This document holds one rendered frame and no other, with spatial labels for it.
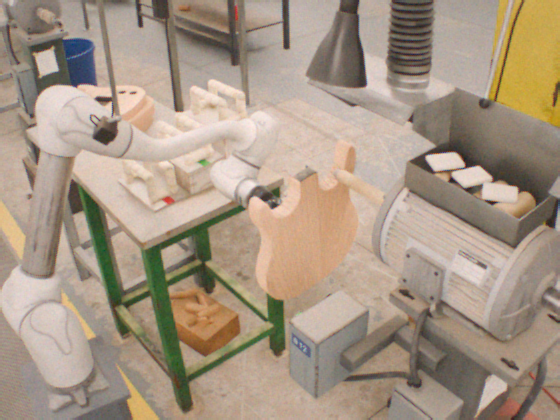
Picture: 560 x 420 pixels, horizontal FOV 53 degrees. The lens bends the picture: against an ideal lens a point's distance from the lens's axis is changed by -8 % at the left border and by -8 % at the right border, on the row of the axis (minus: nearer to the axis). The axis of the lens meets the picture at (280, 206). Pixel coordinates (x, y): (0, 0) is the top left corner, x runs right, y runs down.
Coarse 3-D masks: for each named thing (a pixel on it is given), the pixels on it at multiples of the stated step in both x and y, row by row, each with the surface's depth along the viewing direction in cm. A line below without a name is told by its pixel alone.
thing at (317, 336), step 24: (312, 312) 132; (336, 312) 131; (360, 312) 131; (312, 336) 125; (336, 336) 127; (360, 336) 135; (312, 360) 128; (336, 360) 132; (312, 384) 133; (336, 384) 138; (408, 384) 135
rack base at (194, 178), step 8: (192, 152) 212; (216, 152) 212; (176, 160) 208; (208, 160) 207; (216, 160) 207; (176, 168) 206; (184, 168) 203; (192, 168) 203; (200, 168) 204; (208, 168) 206; (176, 176) 208; (184, 176) 203; (192, 176) 203; (200, 176) 205; (208, 176) 208; (184, 184) 206; (192, 184) 204; (200, 184) 207; (208, 184) 209; (192, 192) 206
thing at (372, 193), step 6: (342, 174) 151; (348, 174) 151; (342, 180) 151; (348, 180) 150; (354, 180) 149; (360, 180) 148; (348, 186) 150; (354, 186) 148; (360, 186) 147; (366, 186) 146; (372, 186) 146; (360, 192) 147; (366, 192) 146; (372, 192) 144; (378, 192) 144; (372, 198) 144; (378, 198) 143
